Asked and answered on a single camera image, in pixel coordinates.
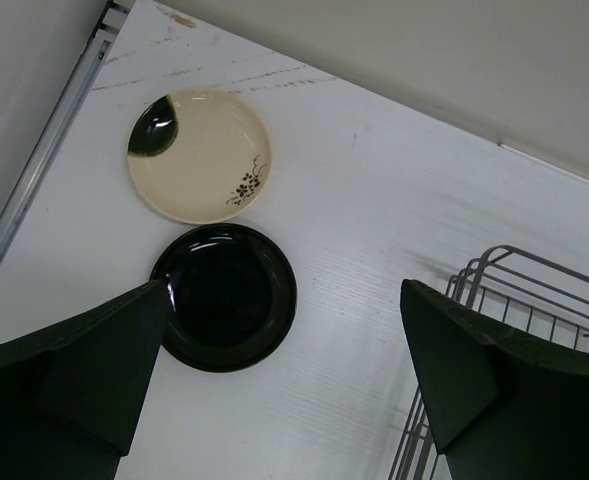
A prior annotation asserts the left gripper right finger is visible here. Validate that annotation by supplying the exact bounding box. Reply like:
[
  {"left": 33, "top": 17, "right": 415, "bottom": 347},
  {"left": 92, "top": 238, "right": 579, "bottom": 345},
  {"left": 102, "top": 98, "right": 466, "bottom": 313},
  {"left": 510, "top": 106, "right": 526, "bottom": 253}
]
[{"left": 400, "top": 279, "right": 589, "bottom": 479}]

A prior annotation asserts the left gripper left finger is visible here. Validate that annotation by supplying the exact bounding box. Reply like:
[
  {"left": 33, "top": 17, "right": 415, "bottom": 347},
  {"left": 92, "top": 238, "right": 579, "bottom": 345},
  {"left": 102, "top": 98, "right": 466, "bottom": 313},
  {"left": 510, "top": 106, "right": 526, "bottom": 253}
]
[{"left": 0, "top": 281, "right": 170, "bottom": 479}]

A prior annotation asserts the black plate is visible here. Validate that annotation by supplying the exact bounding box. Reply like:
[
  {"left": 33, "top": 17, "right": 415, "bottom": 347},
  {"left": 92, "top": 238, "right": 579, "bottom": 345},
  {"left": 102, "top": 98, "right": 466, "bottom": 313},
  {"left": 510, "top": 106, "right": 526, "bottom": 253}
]
[{"left": 150, "top": 223, "right": 298, "bottom": 373}]

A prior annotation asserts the cream plate with flowers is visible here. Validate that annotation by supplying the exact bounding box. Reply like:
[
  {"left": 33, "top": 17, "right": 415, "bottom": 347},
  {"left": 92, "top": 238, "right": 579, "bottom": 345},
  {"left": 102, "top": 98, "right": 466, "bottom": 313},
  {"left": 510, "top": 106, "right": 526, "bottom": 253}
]
[{"left": 127, "top": 88, "right": 273, "bottom": 225}]

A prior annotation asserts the grey wire dish rack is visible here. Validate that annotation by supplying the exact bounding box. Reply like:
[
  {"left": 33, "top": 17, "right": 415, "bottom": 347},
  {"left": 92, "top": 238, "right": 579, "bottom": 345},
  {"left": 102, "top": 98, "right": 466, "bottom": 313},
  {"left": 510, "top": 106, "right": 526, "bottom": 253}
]
[{"left": 390, "top": 245, "right": 589, "bottom": 479}]

